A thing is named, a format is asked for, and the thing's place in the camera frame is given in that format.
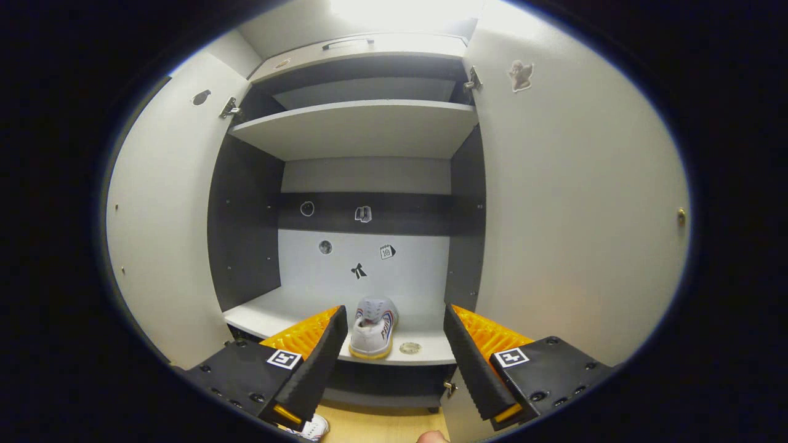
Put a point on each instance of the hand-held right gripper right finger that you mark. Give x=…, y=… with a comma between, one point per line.
x=474, y=369

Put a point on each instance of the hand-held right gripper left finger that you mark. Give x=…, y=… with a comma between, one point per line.
x=317, y=369

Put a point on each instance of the white sneaker shoe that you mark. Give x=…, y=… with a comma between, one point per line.
x=372, y=332
x=314, y=427

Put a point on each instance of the white cabinet door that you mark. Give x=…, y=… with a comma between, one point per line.
x=572, y=215
x=160, y=215

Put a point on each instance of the white cabinet drawer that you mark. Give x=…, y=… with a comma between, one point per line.
x=406, y=49

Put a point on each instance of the large ceiling light panel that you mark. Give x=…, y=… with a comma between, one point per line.
x=406, y=12

